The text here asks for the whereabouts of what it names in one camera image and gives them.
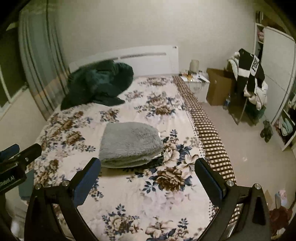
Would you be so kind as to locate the floral bed sheet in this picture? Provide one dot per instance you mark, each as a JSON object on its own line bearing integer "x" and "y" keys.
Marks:
{"x": 147, "y": 188}

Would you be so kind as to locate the black and white jacket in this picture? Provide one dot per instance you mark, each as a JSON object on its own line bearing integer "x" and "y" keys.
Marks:
{"x": 250, "y": 72}

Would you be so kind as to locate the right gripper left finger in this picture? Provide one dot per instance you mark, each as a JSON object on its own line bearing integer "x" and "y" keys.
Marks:
{"x": 83, "y": 181}

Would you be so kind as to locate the brown checkered blanket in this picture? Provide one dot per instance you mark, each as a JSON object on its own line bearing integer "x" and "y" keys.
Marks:
{"x": 215, "y": 153}

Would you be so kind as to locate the white puffy coat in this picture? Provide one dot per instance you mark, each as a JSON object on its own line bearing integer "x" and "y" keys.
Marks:
{"x": 259, "y": 99}

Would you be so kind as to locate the white wardrobe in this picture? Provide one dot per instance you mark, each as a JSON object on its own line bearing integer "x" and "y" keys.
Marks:
{"x": 277, "y": 53}

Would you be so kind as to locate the grey jar on nightstand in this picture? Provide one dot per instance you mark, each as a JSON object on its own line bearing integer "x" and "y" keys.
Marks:
{"x": 194, "y": 66}

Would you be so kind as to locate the green curtain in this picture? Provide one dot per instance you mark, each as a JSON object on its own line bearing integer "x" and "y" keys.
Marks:
{"x": 41, "y": 55}

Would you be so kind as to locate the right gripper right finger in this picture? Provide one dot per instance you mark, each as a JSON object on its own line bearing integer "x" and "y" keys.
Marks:
{"x": 212, "y": 182}

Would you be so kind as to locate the window frame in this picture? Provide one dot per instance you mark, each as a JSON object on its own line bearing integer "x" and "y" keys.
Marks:
{"x": 13, "y": 81}

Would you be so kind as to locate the grey fluffy pants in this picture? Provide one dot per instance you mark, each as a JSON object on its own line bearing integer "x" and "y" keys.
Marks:
{"x": 119, "y": 146}

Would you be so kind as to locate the large cardboard box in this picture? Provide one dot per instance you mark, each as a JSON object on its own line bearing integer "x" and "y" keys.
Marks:
{"x": 221, "y": 85}

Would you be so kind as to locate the white nightstand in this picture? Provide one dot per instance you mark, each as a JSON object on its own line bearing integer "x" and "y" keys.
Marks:
{"x": 197, "y": 83}

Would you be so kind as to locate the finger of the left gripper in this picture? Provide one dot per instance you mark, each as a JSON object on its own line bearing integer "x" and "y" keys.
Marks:
{"x": 28, "y": 155}
{"x": 9, "y": 152}

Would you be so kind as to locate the white bed headboard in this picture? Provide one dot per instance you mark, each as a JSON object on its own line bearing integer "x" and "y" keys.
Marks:
{"x": 145, "y": 61}

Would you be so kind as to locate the dark green blanket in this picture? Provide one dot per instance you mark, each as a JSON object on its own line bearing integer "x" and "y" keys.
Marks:
{"x": 100, "y": 83}

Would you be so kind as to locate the dark slippers on floor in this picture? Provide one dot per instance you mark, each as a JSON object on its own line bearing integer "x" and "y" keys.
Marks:
{"x": 267, "y": 131}

